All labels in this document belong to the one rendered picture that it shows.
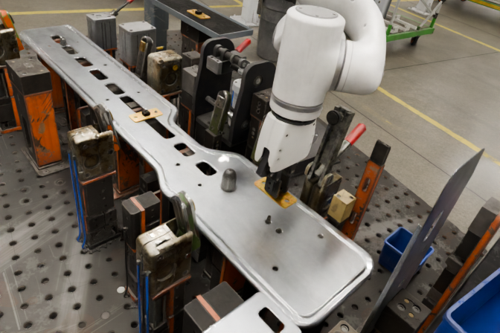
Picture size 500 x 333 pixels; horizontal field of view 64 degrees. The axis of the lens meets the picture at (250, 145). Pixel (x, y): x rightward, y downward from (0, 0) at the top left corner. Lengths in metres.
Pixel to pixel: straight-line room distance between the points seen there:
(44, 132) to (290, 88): 0.92
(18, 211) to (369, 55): 1.03
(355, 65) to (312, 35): 0.08
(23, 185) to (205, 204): 0.71
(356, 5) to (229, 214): 0.45
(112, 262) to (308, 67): 0.75
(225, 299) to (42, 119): 0.84
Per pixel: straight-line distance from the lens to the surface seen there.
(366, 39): 0.62
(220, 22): 1.33
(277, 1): 3.91
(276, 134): 0.63
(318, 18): 0.57
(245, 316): 0.68
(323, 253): 0.79
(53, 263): 1.15
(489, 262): 0.90
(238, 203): 0.84
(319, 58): 0.58
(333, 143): 0.83
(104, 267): 1.12
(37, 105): 1.31
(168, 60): 1.23
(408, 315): 0.67
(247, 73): 0.97
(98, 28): 1.59
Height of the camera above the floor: 1.57
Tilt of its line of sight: 34 degrees down
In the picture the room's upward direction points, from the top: 10 degrees clockwise
